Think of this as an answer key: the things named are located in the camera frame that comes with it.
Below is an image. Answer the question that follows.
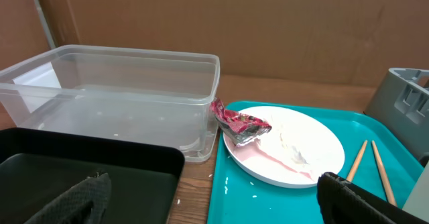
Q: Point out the black rectangular tray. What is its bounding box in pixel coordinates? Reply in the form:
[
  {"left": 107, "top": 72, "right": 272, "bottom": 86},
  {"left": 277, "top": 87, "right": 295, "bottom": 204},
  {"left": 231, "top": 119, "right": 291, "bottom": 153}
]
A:
[{"left": 1, "top": 128, "right": 185, "bottom": 223}]

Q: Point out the red foil wrapper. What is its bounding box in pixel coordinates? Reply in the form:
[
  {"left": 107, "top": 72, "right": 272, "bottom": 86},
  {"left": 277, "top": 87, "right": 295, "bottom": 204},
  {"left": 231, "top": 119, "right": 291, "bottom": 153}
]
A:
[{"left": 210, "top": 99, "right": 272, "bottom": 148}]

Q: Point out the clear plastic bin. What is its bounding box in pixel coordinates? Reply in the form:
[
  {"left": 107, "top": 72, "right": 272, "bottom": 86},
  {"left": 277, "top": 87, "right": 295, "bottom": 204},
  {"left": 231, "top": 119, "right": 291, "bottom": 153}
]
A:
[{"left": 1, "top": 45, "right": 220, "bottom": 162}]

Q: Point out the wooden chopstick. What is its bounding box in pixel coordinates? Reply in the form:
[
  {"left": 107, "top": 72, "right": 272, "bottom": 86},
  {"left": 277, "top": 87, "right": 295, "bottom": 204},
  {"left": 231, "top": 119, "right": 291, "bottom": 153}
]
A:
[
  {"left": 371, "top": 140, "right": 397, "bottom": 206},
  {"left": 346, "top": 140, "right": 368, "bottom": 182}
]

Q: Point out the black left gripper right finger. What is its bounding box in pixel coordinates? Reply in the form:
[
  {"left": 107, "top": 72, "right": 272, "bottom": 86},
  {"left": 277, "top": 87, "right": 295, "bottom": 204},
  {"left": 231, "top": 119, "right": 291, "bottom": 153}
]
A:
[{"left": 316, "top": 172, "right": 428, "bottom": 224}]

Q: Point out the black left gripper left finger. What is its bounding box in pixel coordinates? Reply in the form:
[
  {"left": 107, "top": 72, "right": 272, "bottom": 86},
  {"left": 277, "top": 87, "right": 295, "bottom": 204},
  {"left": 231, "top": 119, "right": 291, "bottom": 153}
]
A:
[{"left": 26, "top": 172, "right": 112, "bottom": 224}]

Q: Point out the large white plate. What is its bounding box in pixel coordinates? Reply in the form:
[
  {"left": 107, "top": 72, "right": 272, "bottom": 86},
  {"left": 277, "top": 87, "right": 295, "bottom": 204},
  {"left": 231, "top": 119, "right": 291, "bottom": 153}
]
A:
[{"left": 223, "top": 106, "right": 345, "bottom": 188}]

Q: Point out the grey dishwasher rack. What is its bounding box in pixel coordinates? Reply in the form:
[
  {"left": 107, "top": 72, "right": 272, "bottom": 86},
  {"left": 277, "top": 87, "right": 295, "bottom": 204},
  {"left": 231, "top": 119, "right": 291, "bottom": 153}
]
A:
[{"left": 364, "top": 68, "right": 428, "bottom": 166}]

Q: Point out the teal serving tray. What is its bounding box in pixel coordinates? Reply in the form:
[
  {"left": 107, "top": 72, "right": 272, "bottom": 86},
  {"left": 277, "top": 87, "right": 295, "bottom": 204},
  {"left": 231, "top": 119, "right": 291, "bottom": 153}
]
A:
[{"left": 208, "top": 106, "right": 424, "bottom": 223}]

